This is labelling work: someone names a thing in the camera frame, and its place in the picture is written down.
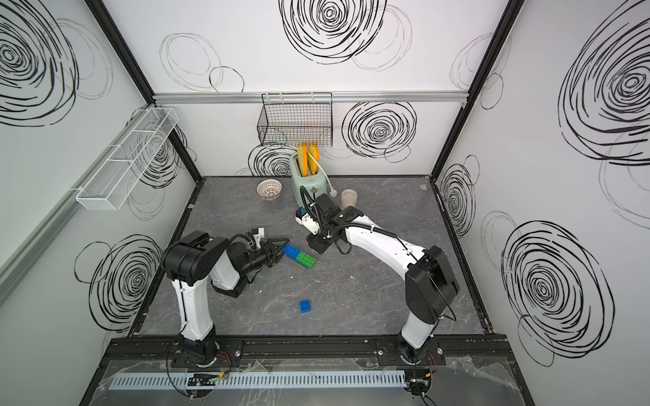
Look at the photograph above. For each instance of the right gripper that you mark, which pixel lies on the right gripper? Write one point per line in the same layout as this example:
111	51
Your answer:
314	243

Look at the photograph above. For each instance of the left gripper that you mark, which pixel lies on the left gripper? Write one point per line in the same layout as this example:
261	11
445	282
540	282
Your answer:
265	249

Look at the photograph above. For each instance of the long blue lego brick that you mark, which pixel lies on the long blue lego brick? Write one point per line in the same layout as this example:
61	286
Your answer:
291	252

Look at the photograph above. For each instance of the dark green lego brick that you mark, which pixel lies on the dark green lego brick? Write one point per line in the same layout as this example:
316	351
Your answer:
306	261

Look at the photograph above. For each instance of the small blue lego brick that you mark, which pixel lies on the small blue lego brick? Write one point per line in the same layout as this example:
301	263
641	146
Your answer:
305	306

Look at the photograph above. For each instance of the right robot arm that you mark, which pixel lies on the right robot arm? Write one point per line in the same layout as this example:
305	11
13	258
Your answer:
430	283

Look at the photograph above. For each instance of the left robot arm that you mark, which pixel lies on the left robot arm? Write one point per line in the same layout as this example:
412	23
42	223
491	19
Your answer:
198	262

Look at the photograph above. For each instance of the clear jar with grains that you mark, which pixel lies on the clear jar with grains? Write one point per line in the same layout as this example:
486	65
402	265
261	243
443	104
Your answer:
349	198

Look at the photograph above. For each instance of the mint green toaster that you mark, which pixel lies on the mint green toaster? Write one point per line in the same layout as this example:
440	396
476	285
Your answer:
316	185

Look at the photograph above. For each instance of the white strainer bowl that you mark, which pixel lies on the white strainer bowl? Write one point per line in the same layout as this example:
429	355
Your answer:
269	189

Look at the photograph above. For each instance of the yellow toast slice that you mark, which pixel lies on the yellow toast slice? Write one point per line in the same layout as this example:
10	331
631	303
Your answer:
302	158

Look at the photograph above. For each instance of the orange toast slice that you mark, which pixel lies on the orange toast slice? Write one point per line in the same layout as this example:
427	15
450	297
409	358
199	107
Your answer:
313	158

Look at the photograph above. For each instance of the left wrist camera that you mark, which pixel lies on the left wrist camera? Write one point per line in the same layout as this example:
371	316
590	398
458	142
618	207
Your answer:
259	236

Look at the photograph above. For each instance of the black wire basket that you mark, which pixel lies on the black wire basket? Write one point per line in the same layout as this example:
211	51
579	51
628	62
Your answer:
296	119

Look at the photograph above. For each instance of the grey slotted cable duct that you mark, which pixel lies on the grey slotted cable duct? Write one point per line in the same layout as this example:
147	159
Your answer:
258	380

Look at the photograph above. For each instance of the white wire shelf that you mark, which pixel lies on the white wire shelf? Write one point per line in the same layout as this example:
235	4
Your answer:
144	155

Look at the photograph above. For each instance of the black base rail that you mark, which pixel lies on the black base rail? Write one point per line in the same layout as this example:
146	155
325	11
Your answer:
234	351

